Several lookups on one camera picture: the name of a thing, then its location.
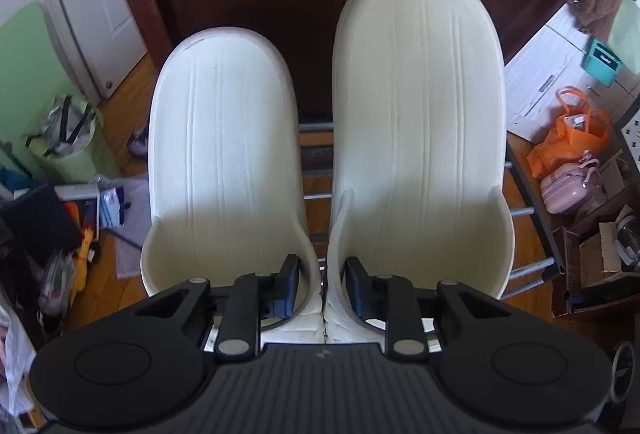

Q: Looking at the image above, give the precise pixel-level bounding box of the metal shoe rack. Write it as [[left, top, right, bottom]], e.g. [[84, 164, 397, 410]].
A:
[[299, 119, 568, 301]]

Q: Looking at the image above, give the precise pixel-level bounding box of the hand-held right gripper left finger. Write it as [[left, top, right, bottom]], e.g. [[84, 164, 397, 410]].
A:
[[132, 254, 302, 361]]

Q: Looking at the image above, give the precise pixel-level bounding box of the teal box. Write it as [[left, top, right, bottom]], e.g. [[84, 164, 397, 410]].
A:
[[582, 39, 623, 87]]

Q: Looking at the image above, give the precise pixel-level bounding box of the brown wooden box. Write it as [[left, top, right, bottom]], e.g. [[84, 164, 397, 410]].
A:
[[550, 154, 640, 321]]

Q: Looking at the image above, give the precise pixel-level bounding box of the white power strip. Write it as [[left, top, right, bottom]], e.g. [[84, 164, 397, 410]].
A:
[[617, 116, 640, 160]]

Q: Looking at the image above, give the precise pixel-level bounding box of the black cloth bag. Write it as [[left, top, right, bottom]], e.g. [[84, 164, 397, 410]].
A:
[[0, 181, 83, 265]]

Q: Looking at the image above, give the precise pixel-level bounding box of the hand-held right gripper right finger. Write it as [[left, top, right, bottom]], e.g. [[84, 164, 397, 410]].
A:
[[345, 257, 512, 360]]

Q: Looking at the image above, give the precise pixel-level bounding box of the orange bag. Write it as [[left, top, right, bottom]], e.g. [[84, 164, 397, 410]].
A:
[[526, 86, 613, 180]]

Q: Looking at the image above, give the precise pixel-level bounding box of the green trash bin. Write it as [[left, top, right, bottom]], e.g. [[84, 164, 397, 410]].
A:
[[22, 93, 123, 185]]

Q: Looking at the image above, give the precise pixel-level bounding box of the yellow toy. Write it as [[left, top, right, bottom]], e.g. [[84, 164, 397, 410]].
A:
[[69, 228, 99, 306]]

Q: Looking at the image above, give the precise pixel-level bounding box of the pink case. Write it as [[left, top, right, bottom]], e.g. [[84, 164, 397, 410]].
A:
[[539, 153, 608, 215]]

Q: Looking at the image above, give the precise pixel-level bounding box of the clear plastic bag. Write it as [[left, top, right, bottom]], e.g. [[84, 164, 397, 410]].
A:
[[39, 253, 77, 321]]

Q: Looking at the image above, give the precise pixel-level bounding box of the blue white packet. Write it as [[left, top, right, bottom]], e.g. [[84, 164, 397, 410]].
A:
[[95, 186, 128, 231]]

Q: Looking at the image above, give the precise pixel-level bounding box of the small purple object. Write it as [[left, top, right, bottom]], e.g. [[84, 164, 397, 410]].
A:
[[127, 131, 151, 159]]

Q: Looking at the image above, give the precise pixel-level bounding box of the white plastic bag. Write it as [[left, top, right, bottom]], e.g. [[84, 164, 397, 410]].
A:
[[0, 309, 39, 420]]

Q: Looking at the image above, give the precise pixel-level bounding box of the white drawer cabinet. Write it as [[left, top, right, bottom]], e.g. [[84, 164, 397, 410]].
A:
[[504, 0, 640, 150]]

